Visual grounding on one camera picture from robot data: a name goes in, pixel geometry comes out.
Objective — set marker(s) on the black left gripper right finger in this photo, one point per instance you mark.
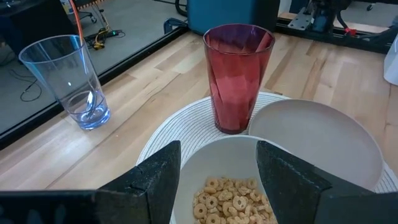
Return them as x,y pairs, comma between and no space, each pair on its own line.
289,186

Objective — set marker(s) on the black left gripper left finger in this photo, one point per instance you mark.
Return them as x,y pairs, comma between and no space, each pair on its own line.
149,186

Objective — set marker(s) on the beige round plate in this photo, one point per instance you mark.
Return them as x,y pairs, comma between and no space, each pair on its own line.
311,140

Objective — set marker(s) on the round white woven placemat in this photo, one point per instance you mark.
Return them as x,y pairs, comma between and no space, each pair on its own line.
186,124

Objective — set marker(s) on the white ceramic bowl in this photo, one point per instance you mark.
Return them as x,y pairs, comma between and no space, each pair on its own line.
217,158

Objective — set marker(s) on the red faceted tumbler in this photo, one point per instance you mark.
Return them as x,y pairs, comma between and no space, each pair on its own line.
237,87

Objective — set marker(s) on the clear glass tumbler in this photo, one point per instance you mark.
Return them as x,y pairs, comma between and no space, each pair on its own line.
66,87

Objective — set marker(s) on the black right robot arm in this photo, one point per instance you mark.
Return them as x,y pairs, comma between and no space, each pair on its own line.
323,15

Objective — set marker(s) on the cereal rings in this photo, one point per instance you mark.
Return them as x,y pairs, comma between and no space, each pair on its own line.
230,202

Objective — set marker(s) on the white rectangular tray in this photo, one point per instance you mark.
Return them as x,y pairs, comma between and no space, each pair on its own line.
392,62

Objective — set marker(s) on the dark grey side desk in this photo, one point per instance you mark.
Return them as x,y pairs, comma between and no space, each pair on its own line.
31,25

